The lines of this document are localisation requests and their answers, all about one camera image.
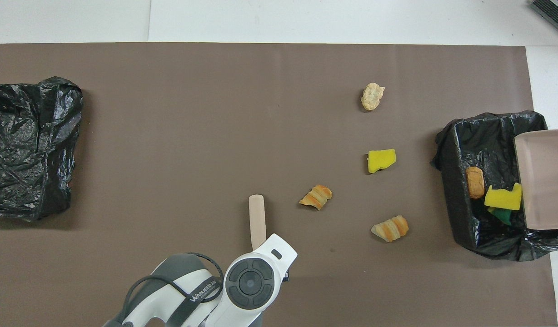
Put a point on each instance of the brown table mat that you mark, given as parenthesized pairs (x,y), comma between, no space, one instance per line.
(170,113)

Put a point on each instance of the pale bread chunk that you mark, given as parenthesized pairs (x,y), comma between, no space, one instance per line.
(372,96)

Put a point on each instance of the grey ribbed device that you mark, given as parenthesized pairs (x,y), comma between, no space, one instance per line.
(554,11)

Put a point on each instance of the notched yellow sponge chunk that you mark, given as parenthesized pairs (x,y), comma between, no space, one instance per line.
(501,197)

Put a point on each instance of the beige plastic dustpan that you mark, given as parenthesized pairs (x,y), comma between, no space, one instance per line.
(547,181)

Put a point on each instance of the green-backed sponge scrap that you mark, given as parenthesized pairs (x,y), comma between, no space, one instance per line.
(501,215)

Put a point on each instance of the striped croissant piece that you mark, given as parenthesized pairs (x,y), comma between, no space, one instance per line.
(390,228)
(316,196)

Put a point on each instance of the bin wrapped in black bag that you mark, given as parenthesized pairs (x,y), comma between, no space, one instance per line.
(33,136)

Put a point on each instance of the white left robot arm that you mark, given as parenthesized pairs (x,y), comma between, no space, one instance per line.
(251,284)

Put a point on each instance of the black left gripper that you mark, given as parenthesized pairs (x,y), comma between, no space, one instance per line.
(286,276)

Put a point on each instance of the brown bread roll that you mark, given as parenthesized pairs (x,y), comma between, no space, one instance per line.
(475,182)

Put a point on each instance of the plain yellow sponge piece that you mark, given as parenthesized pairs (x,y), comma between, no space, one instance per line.
(381,161)

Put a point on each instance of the beige hand brush black bristles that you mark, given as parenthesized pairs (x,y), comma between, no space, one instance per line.
(257,218)

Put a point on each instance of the open bin with black liner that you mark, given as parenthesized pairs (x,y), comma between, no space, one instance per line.
(488,136)

